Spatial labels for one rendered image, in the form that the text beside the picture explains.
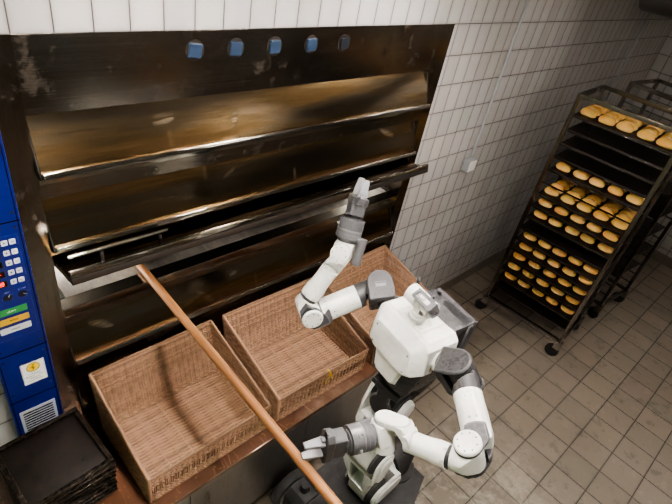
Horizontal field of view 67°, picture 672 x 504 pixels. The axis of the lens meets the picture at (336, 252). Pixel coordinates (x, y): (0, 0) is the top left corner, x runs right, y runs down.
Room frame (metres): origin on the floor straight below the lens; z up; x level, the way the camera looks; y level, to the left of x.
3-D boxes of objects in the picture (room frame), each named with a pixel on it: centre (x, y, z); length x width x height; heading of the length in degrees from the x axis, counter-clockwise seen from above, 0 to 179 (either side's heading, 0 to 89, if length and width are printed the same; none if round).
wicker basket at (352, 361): (1.73, 0.10, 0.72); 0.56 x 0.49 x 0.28; 139
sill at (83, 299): (1.91, 0.33, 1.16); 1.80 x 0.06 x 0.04; 140
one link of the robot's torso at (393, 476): (1.41, -0.40, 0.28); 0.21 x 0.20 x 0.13; 141
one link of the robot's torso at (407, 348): (1.34, -0.36, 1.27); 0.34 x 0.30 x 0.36; 40
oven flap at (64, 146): (1.90, 0.31, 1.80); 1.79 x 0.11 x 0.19; 140
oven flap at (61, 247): (1.90, 0.31, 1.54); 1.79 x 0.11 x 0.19; 140
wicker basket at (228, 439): (1.28, 0.48, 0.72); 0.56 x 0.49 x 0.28; 141
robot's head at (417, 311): (1.31, -0.31, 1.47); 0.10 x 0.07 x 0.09; 40
